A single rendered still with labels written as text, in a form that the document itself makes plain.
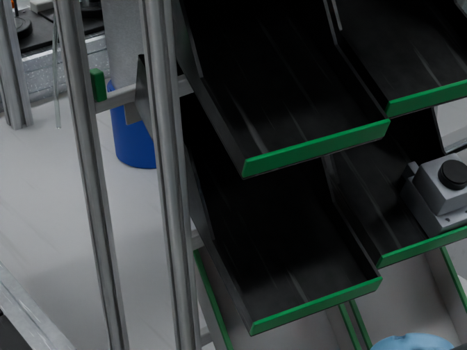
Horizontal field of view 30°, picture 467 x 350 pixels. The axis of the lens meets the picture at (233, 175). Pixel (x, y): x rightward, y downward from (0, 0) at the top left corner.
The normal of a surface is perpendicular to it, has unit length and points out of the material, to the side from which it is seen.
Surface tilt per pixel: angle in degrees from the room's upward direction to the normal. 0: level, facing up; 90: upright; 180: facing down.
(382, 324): 45
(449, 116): 0
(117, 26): 90
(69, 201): 0
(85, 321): 0
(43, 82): 90
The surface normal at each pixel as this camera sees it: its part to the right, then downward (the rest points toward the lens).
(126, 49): -0.39, 0.49
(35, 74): 0.59, 0.39
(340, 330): -0.90, 0.26
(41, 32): -0.05, -0.86
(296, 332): 0.28, -0.29
